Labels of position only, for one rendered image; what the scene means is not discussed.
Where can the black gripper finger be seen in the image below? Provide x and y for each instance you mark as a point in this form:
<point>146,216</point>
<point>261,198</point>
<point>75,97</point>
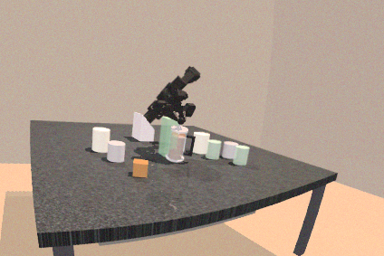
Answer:
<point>170,112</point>
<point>182,113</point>

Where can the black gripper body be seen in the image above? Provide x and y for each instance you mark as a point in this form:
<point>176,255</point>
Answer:
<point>161,104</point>

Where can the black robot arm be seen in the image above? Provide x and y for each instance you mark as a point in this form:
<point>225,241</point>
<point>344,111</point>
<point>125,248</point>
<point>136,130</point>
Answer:
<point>175,89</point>

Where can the light grey cylinder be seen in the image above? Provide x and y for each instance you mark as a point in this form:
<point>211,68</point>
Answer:
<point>229,149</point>
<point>116,151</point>

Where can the small orange cube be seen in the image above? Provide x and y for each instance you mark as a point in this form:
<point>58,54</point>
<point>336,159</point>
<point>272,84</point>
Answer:
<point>140,168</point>

